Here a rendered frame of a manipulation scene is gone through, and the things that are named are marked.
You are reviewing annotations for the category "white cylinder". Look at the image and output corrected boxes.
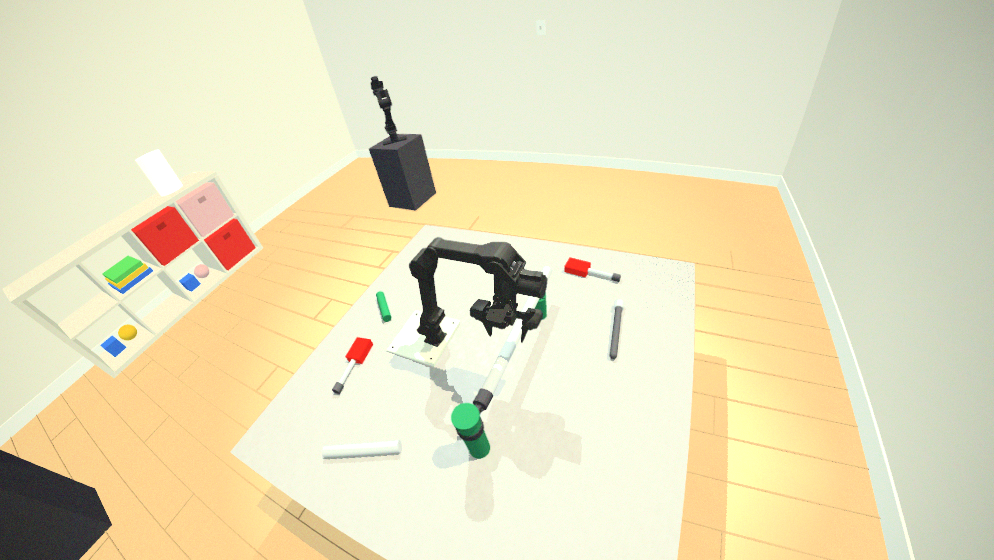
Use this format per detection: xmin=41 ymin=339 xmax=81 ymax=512
xmin=322 ymin=440 xmax=402 ymax=458

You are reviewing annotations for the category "long white curved rail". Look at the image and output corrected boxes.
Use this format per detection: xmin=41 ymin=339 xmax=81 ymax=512
xmin=481 ymin=266 xmax=552 ymax=394

